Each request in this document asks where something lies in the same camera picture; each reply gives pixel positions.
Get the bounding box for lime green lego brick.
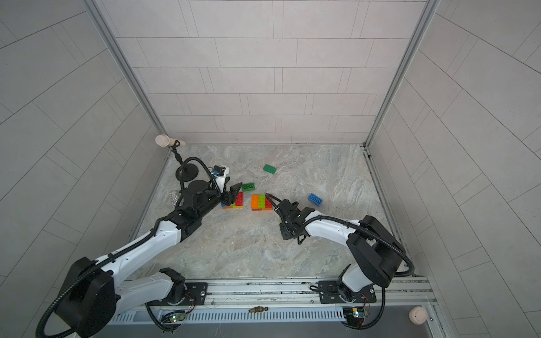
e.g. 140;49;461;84
259;194;266;208

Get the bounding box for long orange lego brick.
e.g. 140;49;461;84
251;194;259;211

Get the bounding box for dark green lego brick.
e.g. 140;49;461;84
263;164;277;175
242;183;256;192

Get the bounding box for blue lego brick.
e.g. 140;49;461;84
308;194;323;206

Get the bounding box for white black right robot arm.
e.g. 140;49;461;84
266;193;415;302

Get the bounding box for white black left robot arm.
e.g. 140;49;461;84
35;180;242;337

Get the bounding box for black microphone stand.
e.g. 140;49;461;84
155;135;199;183

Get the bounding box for glitter silver microphone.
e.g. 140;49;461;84
168;191;178;206

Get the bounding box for brass fitting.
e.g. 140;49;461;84
248;306;269;313

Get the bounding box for right circuit board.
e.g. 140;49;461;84
342;307;369;329

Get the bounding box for circuit board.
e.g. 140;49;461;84
160;311;188;325
342;307;369;329

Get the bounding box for left circuit board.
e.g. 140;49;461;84
160;311;188;325

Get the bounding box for beige round knob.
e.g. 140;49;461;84
409;306;429;325

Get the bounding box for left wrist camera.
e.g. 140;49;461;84
211;166;230;183

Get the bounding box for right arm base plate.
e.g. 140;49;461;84
309;280;377;304

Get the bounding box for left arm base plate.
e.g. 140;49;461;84
149;283;208;306

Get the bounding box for left metal corner post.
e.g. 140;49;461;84
81;0;166;134

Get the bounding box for metal corner frame post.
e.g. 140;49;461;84
364;0;439;151

